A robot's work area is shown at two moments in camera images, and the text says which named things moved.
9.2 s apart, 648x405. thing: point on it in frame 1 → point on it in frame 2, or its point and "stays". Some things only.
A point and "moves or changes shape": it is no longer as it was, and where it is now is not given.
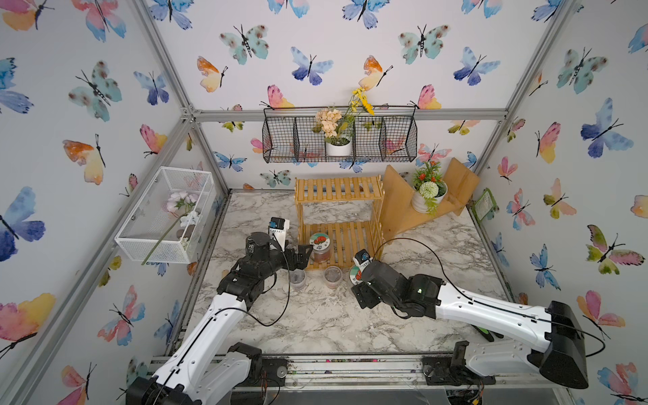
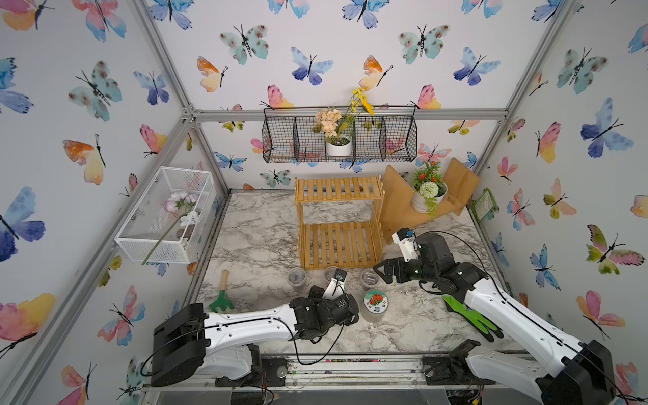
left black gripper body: [275, 261] → [316, 297]
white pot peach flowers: [337, 129] stays
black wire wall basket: [390, 134] stays
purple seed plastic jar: [297, 278] stays
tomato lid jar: [355, 275] moves or changes shape
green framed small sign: [485, 205] stays
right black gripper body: [368, 297] → [413, 270]
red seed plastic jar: [333, 276] stays
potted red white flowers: [429, 186] stays
